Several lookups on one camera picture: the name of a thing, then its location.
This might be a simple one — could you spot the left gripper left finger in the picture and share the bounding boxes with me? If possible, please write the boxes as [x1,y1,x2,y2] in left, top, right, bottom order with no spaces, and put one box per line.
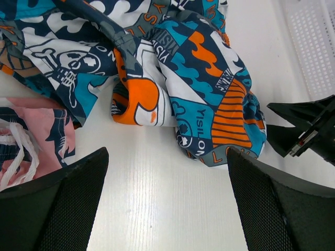
[1,147,109,250]

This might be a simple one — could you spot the pink shark print shorts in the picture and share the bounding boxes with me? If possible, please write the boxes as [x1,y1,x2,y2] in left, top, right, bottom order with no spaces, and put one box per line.
[1,97,75,190]

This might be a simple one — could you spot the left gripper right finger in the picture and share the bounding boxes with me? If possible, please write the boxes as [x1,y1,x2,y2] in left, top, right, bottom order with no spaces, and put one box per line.
[227,147,334,250]

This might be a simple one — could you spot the white plastic basket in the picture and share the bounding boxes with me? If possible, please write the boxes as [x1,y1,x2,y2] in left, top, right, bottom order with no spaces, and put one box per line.
[278,0,334,100]

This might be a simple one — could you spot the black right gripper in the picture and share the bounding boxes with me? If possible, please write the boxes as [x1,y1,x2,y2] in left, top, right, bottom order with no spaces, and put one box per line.
[267,95,334,166]

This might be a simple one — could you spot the blue orange patterned shorts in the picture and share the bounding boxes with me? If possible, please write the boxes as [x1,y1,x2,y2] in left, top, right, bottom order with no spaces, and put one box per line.
[1,1,266,167]

